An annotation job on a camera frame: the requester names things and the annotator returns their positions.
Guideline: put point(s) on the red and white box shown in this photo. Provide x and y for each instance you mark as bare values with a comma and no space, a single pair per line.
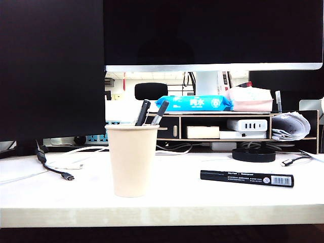
224,81

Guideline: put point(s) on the blue wet wipes pack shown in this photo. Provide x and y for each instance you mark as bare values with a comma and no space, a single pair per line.
195,102

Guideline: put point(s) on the flat white adapter box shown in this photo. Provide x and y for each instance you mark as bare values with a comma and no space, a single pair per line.
233,135

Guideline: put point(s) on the beige paper cup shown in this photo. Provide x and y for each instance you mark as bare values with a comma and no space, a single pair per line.
131,162

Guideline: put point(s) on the wooden desk organizer shelf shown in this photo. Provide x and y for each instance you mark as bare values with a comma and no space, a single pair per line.
291,114

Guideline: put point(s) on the rolled paper stack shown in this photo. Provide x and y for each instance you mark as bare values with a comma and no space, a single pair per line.
291,126

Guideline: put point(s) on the white paper sheet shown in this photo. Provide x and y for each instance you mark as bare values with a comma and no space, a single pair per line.
315,156

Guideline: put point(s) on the silver monitor stand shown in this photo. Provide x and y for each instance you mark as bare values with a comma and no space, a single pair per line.
206,82

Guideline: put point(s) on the small white box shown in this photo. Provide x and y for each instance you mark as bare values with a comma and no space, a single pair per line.
224,146

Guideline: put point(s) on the white multi-port charger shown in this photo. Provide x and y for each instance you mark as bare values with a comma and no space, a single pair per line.
246,125

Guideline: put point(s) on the pink tissue pack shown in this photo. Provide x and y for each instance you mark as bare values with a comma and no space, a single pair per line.
250,100

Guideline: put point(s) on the clear pen with cap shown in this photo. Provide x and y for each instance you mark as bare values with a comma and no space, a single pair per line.
278,100

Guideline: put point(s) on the black marker with barcode label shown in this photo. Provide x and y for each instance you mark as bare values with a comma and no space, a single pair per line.
243,177

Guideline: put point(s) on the cream rectangular box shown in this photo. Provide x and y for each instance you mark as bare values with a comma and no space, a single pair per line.
202,132

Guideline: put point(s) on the black background monitor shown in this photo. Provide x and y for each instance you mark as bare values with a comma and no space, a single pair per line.
286,83

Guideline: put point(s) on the black round base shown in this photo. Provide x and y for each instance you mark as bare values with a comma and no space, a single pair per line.
253,155

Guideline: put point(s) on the silver grey panel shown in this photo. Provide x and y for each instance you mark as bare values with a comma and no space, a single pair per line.
310,105

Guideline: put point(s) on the black office chair headrest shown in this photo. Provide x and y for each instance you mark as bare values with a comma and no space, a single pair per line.
151,91

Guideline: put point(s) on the large silver-bezel monitor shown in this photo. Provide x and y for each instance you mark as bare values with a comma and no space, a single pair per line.
212,33

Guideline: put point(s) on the grey pen with black cap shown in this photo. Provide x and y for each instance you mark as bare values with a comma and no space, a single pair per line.
160,111

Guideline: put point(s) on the blue and white power strip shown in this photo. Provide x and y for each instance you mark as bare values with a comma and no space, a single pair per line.
97,138

